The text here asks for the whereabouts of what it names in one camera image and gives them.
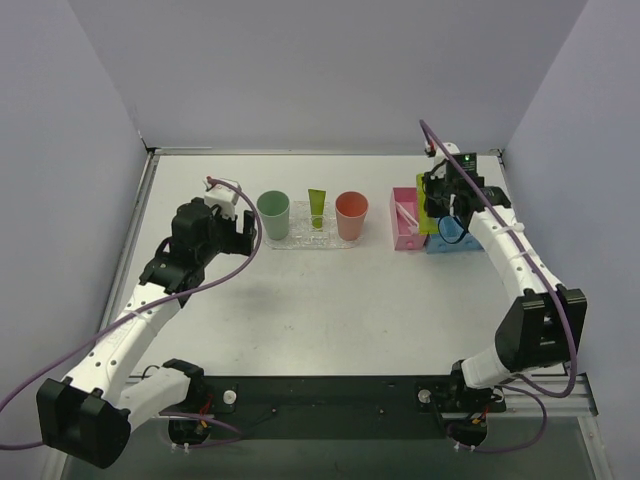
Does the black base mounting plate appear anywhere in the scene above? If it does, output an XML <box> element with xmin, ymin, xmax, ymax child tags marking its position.
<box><xmin>162</xmin><ymin>375</ymin><xmax>506</xmax><ymax>444</ymax></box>

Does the purple cable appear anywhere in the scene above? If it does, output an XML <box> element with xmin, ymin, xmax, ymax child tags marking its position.
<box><xmin>0</xmin><ymin>175</ymin><xmax>264</xmax><ymax>449</ymax></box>
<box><xmin>418</xmin><ymin>118</ymin><xmax>582</xmax><ymax>454</ymax></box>

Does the large clear textured tray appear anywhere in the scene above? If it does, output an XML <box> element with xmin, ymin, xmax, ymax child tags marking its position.
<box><xmin>264</xmin><ymin>202</ymin><xmax>362</xmax><ymax>250</ymax></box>

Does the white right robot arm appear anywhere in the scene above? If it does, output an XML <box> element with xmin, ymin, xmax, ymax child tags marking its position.
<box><xmin>420</xmin><ymin>150</ymin><xmax>587</xmax><ymax>398</ymax></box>

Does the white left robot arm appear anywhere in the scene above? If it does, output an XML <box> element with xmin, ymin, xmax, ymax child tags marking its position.
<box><xmin>36</xmin><ymin>198</ymin><xmax>262</xmax><ymax>468</ymax></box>

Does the pink organizer box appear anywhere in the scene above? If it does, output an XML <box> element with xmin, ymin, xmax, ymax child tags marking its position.
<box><xmin>390</xmin><ymin>187</ymin><xmax>426</xmax><ymax>251</ymax></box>

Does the green plastic cup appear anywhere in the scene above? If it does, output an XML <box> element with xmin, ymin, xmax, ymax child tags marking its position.
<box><xmin>257</xmin><ymin>190</ymin><xmax>290</xmax><ymax>240</ymax></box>

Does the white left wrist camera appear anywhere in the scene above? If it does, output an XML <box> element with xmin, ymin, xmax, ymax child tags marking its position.
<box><xmin>203</xmin><ymin>178</ymin><xmax>242</xmax><ymax>220</ymax></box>

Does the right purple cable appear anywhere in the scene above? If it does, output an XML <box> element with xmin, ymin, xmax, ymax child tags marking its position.
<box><xmin>418</xmin><ymin>118</ymin><xmax>582</xmax><ymax>454</ymax></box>

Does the orange plastic cup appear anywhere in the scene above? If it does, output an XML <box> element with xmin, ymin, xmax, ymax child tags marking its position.
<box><xmin>335</xmin><ymin>191</ymin><xmax>369</xmax><ymax>241</ymax></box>

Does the light blue organizer box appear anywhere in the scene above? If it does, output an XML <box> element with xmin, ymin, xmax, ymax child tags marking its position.
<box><xmin>425</xmin><ymin>216</ymin><xmax>483</xmax><ymax>254</ymax></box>

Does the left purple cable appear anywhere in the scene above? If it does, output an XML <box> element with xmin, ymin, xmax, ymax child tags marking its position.
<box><xmin>0</xmin><ymin>175</ymin><xmax>264</xmax><ymax>449</ymax></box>

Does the aluminium rail frame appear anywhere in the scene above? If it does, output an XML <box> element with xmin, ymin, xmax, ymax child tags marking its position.
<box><xmin>492</xmin><ymin>373</ymin><xmax>599</xmax><ymax>417</ymax></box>

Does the yellow toothpaste tube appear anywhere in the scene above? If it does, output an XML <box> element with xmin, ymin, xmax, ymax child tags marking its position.
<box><xmin>416</xmin><ymin>173</ymin><xmax>439</xmax><ymax>235</ymax></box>
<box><xmin>308</xmin><ymin>189</ymin><xmax>326</xmax><ymax>230</ymax></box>

